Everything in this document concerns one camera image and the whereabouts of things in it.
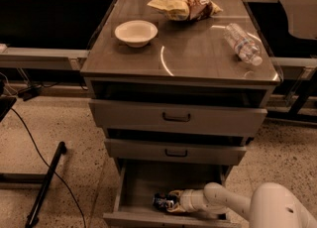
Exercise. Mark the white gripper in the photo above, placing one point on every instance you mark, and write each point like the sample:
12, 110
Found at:
188, 200

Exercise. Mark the blue pepsi can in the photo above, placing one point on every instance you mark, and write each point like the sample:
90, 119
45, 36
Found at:
163, 201

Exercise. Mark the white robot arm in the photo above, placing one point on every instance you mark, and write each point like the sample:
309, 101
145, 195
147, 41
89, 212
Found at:
270, 206

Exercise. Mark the open bottom grey drawer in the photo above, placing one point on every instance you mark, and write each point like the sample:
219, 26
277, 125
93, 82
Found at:
141, 180

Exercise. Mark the middle grey drawer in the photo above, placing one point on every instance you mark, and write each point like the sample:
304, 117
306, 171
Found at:
173, 152

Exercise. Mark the grey drawer cabinet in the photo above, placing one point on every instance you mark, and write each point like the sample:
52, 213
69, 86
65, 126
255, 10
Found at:
185, 63

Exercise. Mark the top grey drawer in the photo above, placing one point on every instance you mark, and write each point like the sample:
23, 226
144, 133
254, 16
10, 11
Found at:
175, 118

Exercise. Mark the clear plastic water bottle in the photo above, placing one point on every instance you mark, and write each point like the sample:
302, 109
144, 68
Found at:
242, 44

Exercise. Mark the white bowl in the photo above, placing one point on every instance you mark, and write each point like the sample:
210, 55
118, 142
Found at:
137, 33

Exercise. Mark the black table leg base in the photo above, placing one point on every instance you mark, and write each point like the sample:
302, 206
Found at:
42, 179

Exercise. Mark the yellow brown chip bag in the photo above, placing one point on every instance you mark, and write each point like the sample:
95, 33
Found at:
186, 10

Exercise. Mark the grey desk rail left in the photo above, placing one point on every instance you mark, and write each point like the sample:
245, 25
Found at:
42, 58

